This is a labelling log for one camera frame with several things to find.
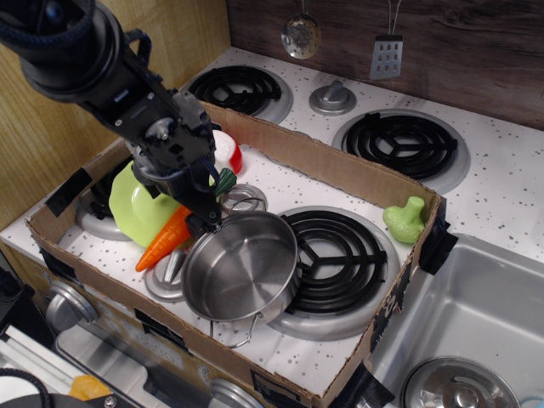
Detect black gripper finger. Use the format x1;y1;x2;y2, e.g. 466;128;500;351
185;214;219;240
142;180;162;200

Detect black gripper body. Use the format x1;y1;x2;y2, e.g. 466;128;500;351
132;156;221;224

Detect orange toy carrot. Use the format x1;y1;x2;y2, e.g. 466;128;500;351
135;167;238;273

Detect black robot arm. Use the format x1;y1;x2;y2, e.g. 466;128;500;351
1;1;221;226

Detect light green plastic plate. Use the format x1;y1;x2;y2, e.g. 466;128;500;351
109;160;182;248

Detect white and red toy cheese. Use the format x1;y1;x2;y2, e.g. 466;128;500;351
213;130;243;174

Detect silver knob behind pot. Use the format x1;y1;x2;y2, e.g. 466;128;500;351
219;184;268;216

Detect silver knob near pot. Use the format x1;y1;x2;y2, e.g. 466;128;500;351
144;249;187;303

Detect front left stove burner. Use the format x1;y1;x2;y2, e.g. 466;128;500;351
76;156;133;241

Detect stove burner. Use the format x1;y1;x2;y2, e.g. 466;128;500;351
270;206;400;341
331;109;470;195
76;156;133;241
182;65;293;124

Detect stainless steel pot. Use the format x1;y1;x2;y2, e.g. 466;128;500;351
181;210;301;349

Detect back left stove burner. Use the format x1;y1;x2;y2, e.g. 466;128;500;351
182;65;293;124

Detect brown cardboard fence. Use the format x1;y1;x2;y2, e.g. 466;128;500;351
27;104;445;407

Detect silver front left oven knob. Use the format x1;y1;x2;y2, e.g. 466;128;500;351
46;280;99;333

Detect silver oven knob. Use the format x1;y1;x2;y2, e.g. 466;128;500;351
46;280;99;333
207;378;264;408

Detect front right stove burner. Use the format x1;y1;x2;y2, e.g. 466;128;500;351
270;206;400;341

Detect silver back stove knob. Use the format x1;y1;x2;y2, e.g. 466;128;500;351
309;80;357;116

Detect silver front centre oven knob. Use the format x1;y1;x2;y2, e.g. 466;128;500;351
207;378;264;408

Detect hanging metal slotted spoon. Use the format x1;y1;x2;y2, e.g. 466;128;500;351
280;0;321;60

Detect orange object bottom left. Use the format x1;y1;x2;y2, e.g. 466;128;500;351
68;375;111;401

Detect green toy broccoli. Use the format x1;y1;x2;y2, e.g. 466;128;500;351
382;196;425;244

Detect hanging metal spatula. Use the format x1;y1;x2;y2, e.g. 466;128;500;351
369;1;404;81

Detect back right stove burner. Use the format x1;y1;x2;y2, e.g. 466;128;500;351
331;109;470;195

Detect steel pot lid in sink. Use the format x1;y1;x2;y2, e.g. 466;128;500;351
399;357;520;407

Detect silver sink basin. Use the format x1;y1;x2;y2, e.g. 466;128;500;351
371;235;543;407

